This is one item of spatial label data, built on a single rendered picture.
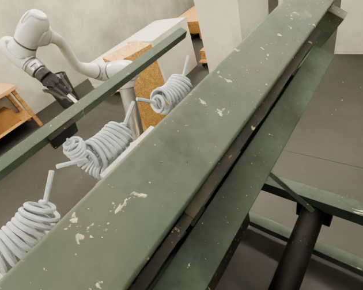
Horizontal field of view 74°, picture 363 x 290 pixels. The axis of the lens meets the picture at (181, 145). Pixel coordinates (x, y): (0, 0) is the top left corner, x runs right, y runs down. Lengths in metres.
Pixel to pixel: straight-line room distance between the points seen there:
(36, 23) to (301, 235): 1.70
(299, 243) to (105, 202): 1.37
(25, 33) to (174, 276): 1.20
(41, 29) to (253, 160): 1.11
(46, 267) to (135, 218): 0.09
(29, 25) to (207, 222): 1.15
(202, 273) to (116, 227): 0.26
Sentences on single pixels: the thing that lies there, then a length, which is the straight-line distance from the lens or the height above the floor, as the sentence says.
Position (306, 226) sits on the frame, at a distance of 1.62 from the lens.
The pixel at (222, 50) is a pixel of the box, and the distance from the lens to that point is 3.64.
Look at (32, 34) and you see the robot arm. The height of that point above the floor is 1.97.
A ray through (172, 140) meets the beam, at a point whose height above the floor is 1.93.
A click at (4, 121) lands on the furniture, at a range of 5.68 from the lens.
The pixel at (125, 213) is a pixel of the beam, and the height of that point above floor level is 1.92.
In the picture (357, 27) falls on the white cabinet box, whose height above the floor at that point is 0.40.
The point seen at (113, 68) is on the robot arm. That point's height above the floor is 1.61.
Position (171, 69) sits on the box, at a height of 0.31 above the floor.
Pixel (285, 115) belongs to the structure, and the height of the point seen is 1.68.
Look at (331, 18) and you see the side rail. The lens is 1.04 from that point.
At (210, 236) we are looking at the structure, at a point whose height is 1.68.
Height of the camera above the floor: 2.13
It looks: 40 degrees down
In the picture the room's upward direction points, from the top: 21 degrees counter-clockwise
